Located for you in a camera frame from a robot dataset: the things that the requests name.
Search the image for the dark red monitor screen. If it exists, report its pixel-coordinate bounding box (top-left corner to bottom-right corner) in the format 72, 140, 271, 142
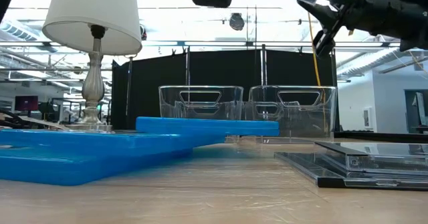
14, 95, 39, 112

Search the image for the clear plastic bin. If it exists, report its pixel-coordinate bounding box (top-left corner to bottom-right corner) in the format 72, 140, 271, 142
245, 85, 338, 144
158, 85, 245, 142

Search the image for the silver backdrop pole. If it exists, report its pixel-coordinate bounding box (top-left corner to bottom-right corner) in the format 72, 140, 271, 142
185, 45, 192, 118
259, 43, 268, 87

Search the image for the blue jewel case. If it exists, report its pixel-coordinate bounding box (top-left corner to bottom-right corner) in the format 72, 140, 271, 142
0, 146, 194, 187
135, 116, 280, 138

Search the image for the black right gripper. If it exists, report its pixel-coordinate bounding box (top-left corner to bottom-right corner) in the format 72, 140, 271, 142
297, 0, 407, 58

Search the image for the black aluminium table frame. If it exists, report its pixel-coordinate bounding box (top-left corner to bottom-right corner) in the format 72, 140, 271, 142
334, 131, 428, 144

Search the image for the white framed wall sign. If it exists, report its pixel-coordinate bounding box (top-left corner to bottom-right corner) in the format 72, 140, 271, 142
362, 106, 374, 130

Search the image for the white shade table lamp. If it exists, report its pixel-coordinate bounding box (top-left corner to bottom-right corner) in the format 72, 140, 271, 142
42, 0, 143, 134

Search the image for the stack of blue packets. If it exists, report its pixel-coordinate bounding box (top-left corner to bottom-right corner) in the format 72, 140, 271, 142
0, 128, 229, 160

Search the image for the round dark hanging fixture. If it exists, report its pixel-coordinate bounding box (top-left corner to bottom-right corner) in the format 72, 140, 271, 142
229, 12, 246, 31

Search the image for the black curtain backdrop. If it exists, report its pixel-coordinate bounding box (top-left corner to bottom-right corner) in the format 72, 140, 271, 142
110, 49, 338, 132

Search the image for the yellow cable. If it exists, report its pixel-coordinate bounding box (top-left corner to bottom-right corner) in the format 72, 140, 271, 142
306, 11, 328, 133

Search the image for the clear black jewel case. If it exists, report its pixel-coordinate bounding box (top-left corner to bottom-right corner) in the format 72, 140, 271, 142
314, 141, 428, 181
273, 151, 428, 189

